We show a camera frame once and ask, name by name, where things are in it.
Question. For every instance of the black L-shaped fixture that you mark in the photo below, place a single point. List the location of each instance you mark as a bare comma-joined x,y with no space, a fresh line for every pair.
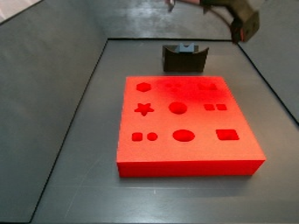
183,62

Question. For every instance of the blue arch-profile bar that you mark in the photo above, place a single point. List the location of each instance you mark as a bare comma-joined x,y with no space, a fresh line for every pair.
186,48

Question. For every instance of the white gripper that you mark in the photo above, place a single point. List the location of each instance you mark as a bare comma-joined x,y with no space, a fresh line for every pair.
245,24

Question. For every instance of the red shape-sorter block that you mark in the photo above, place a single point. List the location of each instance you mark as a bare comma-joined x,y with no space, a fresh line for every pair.
183,129

